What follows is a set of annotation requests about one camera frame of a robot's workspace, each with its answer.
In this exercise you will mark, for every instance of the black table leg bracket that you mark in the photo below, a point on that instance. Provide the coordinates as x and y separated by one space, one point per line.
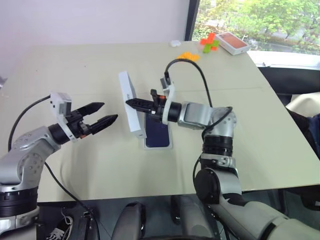
88 225

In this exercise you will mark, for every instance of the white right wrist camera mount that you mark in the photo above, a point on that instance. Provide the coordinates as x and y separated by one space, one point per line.
170 92

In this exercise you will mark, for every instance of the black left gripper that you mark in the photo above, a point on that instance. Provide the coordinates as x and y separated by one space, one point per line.
78 126

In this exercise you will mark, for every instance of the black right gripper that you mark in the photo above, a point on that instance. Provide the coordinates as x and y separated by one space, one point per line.
158 107

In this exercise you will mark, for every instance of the phone box with orange picture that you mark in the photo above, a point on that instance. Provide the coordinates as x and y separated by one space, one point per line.
233 43

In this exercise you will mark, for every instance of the black furniture beside table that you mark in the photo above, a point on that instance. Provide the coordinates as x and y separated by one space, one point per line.
287 80

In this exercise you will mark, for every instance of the green toy building blocks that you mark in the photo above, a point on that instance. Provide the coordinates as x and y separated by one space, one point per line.
211 47

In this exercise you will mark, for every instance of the grey rounded padded shape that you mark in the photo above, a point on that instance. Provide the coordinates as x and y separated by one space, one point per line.
190 217
131 220

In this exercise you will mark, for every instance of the dark blue smartphone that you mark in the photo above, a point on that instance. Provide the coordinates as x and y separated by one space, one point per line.
171 140
157 135

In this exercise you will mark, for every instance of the white box lid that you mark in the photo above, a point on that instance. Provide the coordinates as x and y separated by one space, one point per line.
130 117

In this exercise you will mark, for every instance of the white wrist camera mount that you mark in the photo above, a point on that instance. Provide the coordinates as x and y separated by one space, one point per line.
58 102
170 92

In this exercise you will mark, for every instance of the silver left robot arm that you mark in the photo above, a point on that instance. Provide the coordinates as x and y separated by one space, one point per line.
25 160

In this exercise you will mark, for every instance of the orange toy building blocks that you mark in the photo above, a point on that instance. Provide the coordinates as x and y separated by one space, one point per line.
208 40

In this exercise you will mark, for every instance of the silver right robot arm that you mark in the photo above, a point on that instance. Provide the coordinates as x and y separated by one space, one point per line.
217 180

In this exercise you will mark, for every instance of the white earbuds case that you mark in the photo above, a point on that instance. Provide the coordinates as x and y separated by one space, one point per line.
175 43

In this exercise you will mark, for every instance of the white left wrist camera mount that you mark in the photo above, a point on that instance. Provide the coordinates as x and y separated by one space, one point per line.
58 102

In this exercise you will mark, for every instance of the black metal table frame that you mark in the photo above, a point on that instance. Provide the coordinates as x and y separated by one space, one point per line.
55 203

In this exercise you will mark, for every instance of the cream cushion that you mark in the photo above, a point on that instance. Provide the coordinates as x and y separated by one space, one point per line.
305 102

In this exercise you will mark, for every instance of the yellow toy building blocks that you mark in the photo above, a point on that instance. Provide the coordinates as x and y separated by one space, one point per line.
188 55

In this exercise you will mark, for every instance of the black and white sneaker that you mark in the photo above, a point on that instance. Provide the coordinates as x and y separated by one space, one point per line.
60 228

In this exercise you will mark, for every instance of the dark window frame post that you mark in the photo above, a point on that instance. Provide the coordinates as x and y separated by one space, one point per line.
192 20

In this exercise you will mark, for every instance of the white window sill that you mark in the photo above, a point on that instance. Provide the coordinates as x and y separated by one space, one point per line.
287 58

